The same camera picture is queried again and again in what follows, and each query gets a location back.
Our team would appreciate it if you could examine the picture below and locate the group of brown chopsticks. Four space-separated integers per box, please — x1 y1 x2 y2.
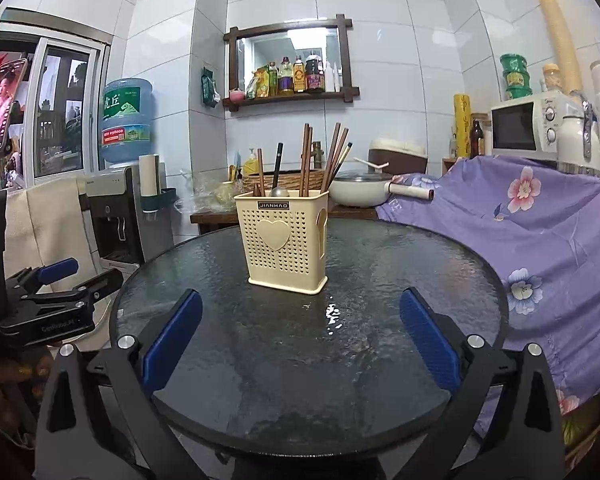
254 122 351 199

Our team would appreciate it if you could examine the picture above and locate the brown white rice cooker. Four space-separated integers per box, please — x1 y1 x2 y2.
368 135 429 176

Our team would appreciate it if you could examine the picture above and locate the yellow green snack packet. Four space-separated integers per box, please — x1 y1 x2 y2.
244 64 271 100

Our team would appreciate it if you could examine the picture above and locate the beige cloth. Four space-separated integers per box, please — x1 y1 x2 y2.
2 177 102 297

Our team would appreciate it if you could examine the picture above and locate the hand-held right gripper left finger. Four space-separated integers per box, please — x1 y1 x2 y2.
33 288 204 480

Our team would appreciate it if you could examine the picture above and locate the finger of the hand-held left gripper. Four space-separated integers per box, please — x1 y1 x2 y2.
34 266 125 312
6 256 80 294

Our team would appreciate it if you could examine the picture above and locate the person's left hand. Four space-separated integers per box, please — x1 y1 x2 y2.
0 357 51 447

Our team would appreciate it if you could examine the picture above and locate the white microwave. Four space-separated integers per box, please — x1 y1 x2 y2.
489 90 587 159

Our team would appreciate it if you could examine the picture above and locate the purple floral cloth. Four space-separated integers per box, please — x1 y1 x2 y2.
374 154 600 437

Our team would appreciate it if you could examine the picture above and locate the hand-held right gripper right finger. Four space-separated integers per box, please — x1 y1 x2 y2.
399 286 566 480

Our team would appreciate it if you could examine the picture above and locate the window with white frame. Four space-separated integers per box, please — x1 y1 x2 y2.
0 7 112 187

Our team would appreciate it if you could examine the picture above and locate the brown glass bottle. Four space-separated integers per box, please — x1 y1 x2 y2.
469 117 485 159

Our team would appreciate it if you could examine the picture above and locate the white thermos jug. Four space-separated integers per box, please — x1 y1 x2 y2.
554 102 600 169

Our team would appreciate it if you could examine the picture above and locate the wooden counter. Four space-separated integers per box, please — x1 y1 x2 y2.
189 199 379 237

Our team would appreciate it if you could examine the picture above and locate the purple label bottle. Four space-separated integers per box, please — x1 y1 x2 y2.
278 57 295 96

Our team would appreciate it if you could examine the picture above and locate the smartphone showing video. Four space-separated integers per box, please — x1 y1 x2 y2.
0 57 32 157

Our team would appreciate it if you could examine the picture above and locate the clear plastic bag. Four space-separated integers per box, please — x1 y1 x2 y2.
174 169 241 214

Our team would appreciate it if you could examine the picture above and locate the beige plastic utensil holder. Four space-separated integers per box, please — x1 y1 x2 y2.
233 190 330 295

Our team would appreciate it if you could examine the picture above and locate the green hanging packet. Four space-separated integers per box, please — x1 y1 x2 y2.
201 65 221 109

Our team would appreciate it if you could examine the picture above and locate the grey water dispenser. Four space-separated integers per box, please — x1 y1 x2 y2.
77 165 174 272

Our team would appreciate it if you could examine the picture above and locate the tall paper cup stack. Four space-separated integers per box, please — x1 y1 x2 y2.
532 0 584 94

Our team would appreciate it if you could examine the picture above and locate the teal cup holder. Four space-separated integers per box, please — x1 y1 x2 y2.
139 187 177 212

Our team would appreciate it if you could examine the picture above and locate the white paper cup tube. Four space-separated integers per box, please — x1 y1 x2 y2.
138 153 161 199

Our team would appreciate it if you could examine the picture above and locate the dark soy sauce bottle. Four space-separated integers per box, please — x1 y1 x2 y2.
304 50 326 94

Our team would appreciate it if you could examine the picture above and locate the wooden framed mirror shelf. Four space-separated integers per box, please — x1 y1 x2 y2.
223 13 360 112

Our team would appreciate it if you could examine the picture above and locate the yellow oil bottle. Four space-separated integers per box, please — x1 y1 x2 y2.
292 54 307 94

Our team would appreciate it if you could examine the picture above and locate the yellow roll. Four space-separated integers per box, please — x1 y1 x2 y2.
453 93 474 159

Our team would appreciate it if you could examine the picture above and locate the blue water jug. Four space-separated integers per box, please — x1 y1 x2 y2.
98 77 157 169

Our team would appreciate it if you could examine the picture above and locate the jar with beige lid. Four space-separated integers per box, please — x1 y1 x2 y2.
542 63 564 93

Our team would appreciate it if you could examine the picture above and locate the woven wash basin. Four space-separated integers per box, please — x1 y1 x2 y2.
242 169 331 194

